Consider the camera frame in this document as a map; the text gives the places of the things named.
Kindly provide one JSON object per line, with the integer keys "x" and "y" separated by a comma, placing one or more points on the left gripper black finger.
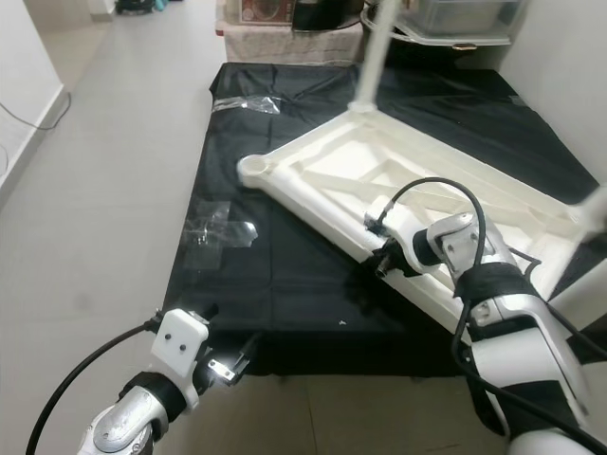
{"x": 247, "y": 353}

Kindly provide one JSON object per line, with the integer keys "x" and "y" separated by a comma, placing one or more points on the white plastic children table top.
{"x": 341, "y": 156}

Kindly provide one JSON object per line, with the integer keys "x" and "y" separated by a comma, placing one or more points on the white plastic table leg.
{"x": 583, "y": 296}
{"x": 593, "y": 210}
{"x": 375, "y": 57}

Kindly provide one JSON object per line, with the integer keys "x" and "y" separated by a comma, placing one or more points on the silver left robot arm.
{"x": 128, "y": 427}

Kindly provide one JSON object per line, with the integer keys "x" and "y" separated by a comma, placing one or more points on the clear crossed tape patch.
{"x": 213, "y": 232}

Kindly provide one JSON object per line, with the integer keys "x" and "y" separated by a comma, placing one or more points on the clear crumpled tape strip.
{"x": 247, "y": 104}

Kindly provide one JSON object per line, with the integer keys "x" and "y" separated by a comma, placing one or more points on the speckled stone ledge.
{"x": 285, "y": 45}

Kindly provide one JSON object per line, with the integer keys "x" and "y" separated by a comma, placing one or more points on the clear plastic storage box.
{"x": 465, "y": 14}

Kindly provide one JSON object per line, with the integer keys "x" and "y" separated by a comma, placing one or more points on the black bag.
{"x": 327, "y": 11}

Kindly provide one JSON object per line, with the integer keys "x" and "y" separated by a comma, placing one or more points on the orange lid storage box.
{"x": 266, "y": 9}

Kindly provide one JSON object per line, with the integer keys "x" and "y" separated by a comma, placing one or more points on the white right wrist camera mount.
{"x": 403, "y": 227}

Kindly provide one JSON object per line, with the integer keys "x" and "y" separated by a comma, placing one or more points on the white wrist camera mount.
{"x": 403, "y": 227}
{"x": 180, "y": 336}

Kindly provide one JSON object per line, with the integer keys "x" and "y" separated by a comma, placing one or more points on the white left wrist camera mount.
{"x": 180, "y": 336}

